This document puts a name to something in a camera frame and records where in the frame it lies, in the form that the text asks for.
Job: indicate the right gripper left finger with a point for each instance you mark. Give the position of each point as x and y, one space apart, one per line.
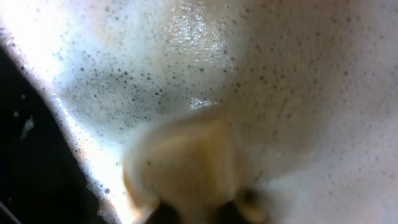
164 214

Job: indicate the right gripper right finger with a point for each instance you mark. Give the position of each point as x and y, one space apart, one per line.
247 207

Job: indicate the yellow sponge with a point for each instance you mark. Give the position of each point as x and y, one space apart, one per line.
194 165

